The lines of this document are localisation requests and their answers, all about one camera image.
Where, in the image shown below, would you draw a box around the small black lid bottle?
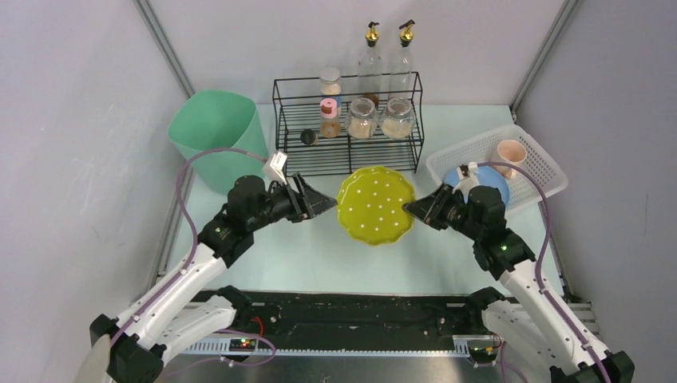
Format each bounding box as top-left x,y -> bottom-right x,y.
299,128 -> 318,146

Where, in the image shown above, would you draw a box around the black wire rack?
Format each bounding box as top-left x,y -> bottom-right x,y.
271,71 -> 426,176

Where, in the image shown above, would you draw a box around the blue plate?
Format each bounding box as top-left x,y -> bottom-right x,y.
443,167 -> 511,206

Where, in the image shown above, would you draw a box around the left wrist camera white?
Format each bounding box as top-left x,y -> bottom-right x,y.
263,150 -> 287,185

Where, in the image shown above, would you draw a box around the glass jar beige contents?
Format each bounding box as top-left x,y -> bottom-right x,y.
346,97 -> 378,140
379,97 -> 415,140

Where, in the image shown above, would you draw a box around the green plastic waste bin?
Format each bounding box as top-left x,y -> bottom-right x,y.
168,89 -> 268,195

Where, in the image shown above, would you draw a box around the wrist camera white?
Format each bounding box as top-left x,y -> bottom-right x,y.
263,150 -> 287,185
453,161 -> 480,195

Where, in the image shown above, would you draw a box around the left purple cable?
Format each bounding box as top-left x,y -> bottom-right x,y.
108,147 -> 271,350

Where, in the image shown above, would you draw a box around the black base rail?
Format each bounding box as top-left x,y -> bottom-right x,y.
190,289 -> 509,365

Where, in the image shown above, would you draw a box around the green dotted plate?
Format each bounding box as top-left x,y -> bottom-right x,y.
336,165 -> 416,247

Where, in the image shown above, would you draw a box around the white plastic basket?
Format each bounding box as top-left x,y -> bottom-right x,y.
426,124 -> 568,197

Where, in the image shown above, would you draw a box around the glass oil bottle gold spout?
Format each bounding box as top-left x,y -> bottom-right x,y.
389,19 -> 415,98

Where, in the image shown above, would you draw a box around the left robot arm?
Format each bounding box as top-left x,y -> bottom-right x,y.
75,174 -> 337,382

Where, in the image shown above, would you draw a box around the silver lid shaker jar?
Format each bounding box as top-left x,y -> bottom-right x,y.
319,67 -> 342,104

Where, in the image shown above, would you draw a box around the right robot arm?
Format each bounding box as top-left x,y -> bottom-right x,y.
403,184 -> 635,382

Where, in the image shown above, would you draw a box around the pink lid spice bottle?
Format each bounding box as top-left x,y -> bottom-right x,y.
319,97 -> 342,138

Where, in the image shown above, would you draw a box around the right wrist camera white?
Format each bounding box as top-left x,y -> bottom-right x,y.
453,161 -> 480,195

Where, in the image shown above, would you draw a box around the pink mug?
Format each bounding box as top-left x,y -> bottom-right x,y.
490,140 -> 528,180

